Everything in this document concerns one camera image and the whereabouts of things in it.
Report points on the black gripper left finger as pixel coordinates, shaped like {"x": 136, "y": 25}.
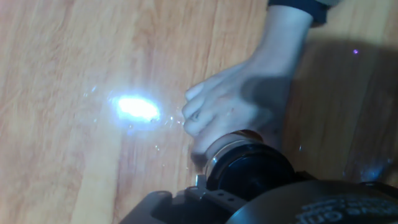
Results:
{"x": 217, "y": 199}

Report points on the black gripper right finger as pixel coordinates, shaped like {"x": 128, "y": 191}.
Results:
{"x": 388, "y": 190}

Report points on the small clear glass jar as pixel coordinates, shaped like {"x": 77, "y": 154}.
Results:
{"x": 227, "y": 144}

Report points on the right forearm brown sleeve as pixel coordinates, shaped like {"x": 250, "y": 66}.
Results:
{"x": 289, "y": 25}

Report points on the person's right hand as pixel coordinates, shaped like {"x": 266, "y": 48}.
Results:
{"x": 236, "y": 99}

